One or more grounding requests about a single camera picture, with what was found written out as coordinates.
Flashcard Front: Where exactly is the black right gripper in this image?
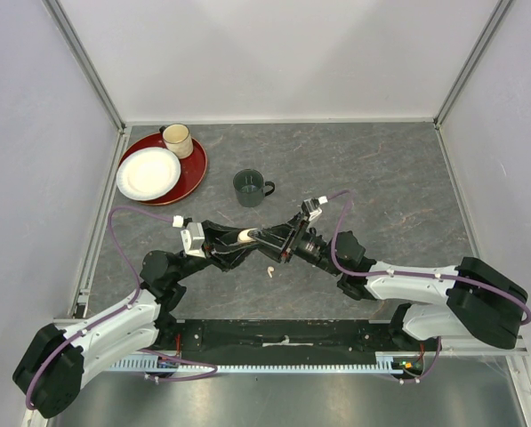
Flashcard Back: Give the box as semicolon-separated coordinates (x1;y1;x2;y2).
248;211;342;278

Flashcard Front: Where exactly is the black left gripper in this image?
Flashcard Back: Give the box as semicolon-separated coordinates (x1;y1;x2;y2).
172;219;261;283

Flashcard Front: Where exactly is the white earbud charging case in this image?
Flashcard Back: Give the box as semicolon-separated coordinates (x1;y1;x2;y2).
237;228;260;244

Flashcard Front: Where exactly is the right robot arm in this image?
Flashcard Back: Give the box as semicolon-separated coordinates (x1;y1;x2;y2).
237;214;531;350

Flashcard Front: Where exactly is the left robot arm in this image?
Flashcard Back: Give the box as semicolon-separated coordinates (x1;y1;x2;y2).
12;222;258;418

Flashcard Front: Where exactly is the dark green mug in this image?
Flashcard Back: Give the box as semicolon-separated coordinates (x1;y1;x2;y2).
232;169;276;208

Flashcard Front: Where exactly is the red round tray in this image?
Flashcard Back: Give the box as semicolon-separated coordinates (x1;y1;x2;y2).
118;133;208;205

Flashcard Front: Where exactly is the white paper plate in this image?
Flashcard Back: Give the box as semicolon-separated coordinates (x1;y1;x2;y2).
116;147;181;201

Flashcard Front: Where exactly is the cream ceramic cup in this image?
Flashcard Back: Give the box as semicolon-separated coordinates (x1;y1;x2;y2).
160;124;193;159

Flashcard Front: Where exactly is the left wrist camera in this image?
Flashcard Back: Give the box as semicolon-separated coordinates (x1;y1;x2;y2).
172;215;205;258

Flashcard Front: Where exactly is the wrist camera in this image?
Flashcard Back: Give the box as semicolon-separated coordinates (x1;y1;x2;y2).
172;215;205;258
302;196;328;224

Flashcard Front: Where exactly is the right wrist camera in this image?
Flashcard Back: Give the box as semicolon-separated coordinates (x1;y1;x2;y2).
302;196;328;224

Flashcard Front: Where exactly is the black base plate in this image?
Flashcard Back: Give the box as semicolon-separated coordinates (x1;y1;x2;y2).
151;319;437;365

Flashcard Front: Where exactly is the grey slotted cable duct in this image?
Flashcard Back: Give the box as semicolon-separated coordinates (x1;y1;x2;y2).
107;353;423;375

